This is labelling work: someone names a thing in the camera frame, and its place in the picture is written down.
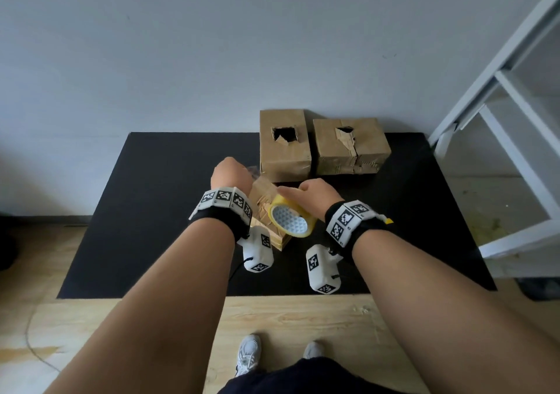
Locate white right sneaker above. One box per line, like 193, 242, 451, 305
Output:
302, 341, 326, 360

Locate person's right forearm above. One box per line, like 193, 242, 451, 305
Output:
352, 230, 560, 394

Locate black shorts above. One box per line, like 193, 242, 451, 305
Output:
217, 356, 399, 394

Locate white sneaker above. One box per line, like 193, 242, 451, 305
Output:
302, 341, 326, 360
235, 335, 263, 378

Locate thin grey floor cable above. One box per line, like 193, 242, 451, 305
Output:
25, 310, 62, 372

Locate black marker wristband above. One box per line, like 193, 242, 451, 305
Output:
188, 186, 254, 242
324, 200, 394, 259

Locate person's left forearm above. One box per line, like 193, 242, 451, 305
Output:
43, 218, 237, 394

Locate white metal shelf frame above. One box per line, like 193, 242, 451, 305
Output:
428, 0, 560, 279

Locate person's left hand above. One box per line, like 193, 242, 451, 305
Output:
211, 157, 254, 193

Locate yellow tape roll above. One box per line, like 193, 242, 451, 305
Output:
248, 166, 317, 237

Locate white left sneaker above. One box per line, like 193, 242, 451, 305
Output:
235, 335, 263, 378

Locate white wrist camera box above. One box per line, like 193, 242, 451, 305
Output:
243, 226, 275, 273
306, 244, 342, 295

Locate person's right hand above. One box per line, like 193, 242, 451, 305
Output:
276, 178, 345, 223

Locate wide cardboard box torn flap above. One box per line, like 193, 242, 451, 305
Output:
312, 118, 393, 176

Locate small cardboard box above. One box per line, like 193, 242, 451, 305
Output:
247, 175, 294, 252

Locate black bag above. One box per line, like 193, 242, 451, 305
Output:
0, 214, 18, 272

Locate tall cardboard box square hole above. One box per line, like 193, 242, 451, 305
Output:
259, 109, 313, 183

